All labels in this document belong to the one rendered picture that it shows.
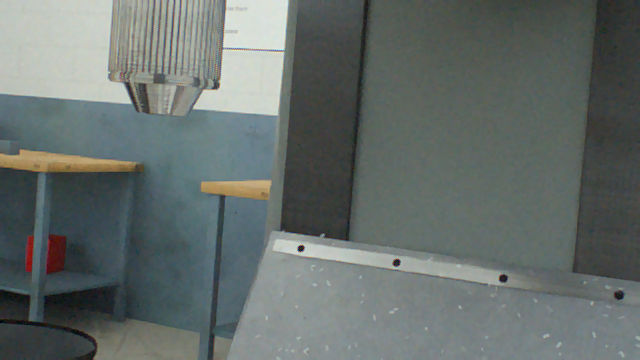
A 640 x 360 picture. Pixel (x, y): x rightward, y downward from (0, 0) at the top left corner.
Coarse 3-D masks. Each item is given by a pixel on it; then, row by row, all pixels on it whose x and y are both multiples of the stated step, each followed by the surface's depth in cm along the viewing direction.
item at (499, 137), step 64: (320, 0) 81; (384, 0) 79; (448, 0) 76; (512, 0) 74; (576, 0) 72; (320, 64) 81; (384, 64) 79; (448, 64) 76; (512, 64) 74; (576, 64) 72; (320, 128) 81; (384, 128) 79; (448, 128) 76; (512, 128) 74; (576, 128) 72; (320, 192) 81; (384, 192) 79; (448, 192) 76; (512, 192) 74; (576, 192) 72; (512, 256) 74; (576, 256) 71
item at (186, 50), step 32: (128, 0) 41; (160, 0) 40; (192, 0) 41; (224, 0) 42; (128, 32) 41; (160, 32) 40; (192, 32) 41; (128, 64) 41; (160, 64) 40; (192, 64) 41
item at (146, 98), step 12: (132, 84) 42; (144, 84) 41; (156, 84) 41; (132, 96) 42; (144, 96) 42; (156, 96) 41; (168, 96) 41; (180, 96) 42; (192, 96) 42; (144, 108) 42; (156, 108) 42; (168, 108) 42; (180, 108) 42; (192, 108) 43
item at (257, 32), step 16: (240, 0) 537; (256, 0) 532; (272, 0) 527; (240, 16) 537; (256, 16) 532; (272, 16) 528; (224, 32) 541; (240, 32) 537; (256, 32) 532; (272, 32) 528; (224, 48) 542; (240, 48) 537; (256, 48) 532; (272, 48) 528
